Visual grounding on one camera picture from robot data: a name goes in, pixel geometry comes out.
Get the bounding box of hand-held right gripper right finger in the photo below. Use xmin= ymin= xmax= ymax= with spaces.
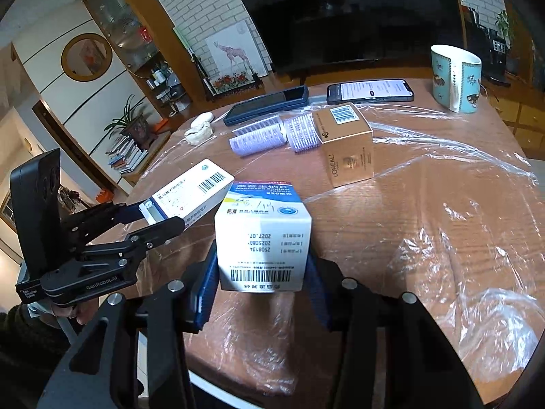
xmin=307 ymin=251 xmax=486 ymax=409

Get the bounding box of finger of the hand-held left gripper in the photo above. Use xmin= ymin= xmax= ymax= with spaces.
xmin=62 ymin=198 xmax=157 ymax=244
xmin=80 ymin=215 xmax=187 ymax=274

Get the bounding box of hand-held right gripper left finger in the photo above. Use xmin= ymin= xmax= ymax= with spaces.
xmin=36 ymin=239 xmax=220 ymax=409

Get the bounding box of blue and white medicine box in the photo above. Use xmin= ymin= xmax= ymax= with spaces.
xmin=145 ymin=158 xmax=236 ymax=224

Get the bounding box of person's left forearm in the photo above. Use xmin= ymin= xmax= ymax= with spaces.
xmin=0 ymin=304 xmax=73 ymax=409

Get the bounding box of person's left hand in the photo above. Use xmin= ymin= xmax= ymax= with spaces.
xmin=51 ymin=300 xmax=100 ymax=327

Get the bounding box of stack of books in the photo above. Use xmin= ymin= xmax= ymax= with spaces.
xmin=106 ymin=134 xmax=150 ymax=175

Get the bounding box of grassy plant in dark pot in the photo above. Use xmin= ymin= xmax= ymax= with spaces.
xmin=104 ymin=96 xmax=160 ymax=150

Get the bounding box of crumpled white tissue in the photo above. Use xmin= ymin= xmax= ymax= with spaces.
xmin=186 ymin=122 xmax=213 ymax=146

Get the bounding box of purple hair roller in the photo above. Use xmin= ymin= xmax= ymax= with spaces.
xmin=229 ymin=117 xmax=285 ymax=158

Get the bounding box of tan cardboard box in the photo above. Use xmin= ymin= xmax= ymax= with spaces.
xmin=313 ymin=102 xmax=375 ymax=188

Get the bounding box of framed flower picture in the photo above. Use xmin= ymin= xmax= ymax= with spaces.
xmin=203 ymin=70 xmax=262 ymax=102

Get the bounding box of white-ended hair roller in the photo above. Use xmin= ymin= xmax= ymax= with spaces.
xmin=283 ymin=112 xmax=323 ymax=153

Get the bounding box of phone in blue case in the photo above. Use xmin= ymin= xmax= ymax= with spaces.
xmin=223 ymin=85 xmax=309 ymax=126

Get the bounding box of giraffe drawing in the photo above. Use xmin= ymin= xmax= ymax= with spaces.
xmin=205 ymin=20 xmax=269 ymax=81

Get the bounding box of green roll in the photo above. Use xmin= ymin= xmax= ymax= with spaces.
xmin=172 ymin=27 xmax=197 ymax=58

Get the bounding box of glass display cabinet with bottles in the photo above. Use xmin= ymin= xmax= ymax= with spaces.
xmin=81 ymin=0 xmax=192 ymax=116

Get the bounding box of black smartphone with lit screen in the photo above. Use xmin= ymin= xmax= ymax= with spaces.
xmin=327 ymin=78 xmax=415 ymax=104

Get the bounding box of blue butterfly mug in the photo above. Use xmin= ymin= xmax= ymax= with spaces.
xmin=430 ymin=44 xmax=483 ymax=114

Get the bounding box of wooden drawer cabinet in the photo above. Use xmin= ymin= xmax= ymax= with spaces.
xmin=481 ymin=79 xmax=545 ymax=158

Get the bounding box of black television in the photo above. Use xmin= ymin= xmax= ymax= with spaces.
xmin=230 ymin=0 xmax=465 ymax=86

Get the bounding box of black coffee machine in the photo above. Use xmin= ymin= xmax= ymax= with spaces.
xmin=464 ymin=6 xmax=512 ymax=88

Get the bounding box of tall green potted plant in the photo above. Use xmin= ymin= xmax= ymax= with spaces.
xmin=494 ymin=9 xmax=518 ymax=73

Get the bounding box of round wall plaque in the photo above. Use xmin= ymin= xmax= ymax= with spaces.
xmin=61 ymin=33 xmax=113 ymax=81

